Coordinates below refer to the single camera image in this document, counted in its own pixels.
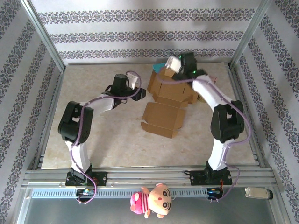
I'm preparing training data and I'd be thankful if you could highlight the brown cardboard box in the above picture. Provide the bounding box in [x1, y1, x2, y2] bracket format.
[141, 67, 199, 139]

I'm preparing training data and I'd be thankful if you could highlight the teal and white paper box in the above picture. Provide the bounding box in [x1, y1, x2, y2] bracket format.
[152, 61, 169, 73]

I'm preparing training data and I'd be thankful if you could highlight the plush doll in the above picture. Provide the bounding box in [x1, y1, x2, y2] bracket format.
[129, 183, 172, 219]

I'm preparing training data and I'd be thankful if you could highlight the left circuit board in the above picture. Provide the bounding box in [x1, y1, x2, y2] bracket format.
[77, 188, 95, 196]

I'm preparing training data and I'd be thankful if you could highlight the grey metal shelf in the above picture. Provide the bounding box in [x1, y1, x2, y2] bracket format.
[17, 186, 285, 224]

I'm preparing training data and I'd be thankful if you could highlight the clear bottle with black cap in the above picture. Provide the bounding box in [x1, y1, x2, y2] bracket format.
[244, 186, 273, 200]

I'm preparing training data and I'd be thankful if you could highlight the aluminium back rail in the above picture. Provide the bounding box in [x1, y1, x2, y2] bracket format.
[64, 61, 232, 66]

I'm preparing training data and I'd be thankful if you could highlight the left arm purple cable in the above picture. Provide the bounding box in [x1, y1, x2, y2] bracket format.
[71, 70, 142, 205]

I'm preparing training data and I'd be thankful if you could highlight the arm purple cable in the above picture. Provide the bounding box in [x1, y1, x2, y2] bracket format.
[155, 72, 252, 203]
[71, 70, 142, 205]

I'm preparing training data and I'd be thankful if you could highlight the left aluminium side rail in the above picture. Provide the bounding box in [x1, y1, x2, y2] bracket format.
[32, 69, 66, 170]

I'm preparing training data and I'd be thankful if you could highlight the right aluminium post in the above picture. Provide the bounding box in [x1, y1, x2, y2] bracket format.
[230, 0, 273, 68]

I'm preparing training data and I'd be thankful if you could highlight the aluminium post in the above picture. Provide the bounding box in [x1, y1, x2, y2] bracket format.
[20, 0, 66, 70]
[230, 0, 273, 68]

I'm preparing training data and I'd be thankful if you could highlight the aluminium front rail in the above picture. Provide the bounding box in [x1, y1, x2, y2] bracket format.
[23, 166, 278, 187]

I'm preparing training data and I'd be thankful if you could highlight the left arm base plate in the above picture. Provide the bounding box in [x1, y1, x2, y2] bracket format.
[65, 171, 108, 187]

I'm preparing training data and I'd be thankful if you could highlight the left aluminium post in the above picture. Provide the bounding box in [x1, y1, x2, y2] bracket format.
[20, 0, 66, 70]

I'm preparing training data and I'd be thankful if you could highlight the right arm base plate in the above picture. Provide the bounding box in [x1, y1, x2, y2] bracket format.
[184, 170, 233, 187]

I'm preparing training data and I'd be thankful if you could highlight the grey slotted cable duct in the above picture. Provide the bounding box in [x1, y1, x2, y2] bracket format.
[31, 188, 224, 199]

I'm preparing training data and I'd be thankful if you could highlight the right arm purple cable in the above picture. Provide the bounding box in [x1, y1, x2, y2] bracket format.
[155, 72, 252, 203]

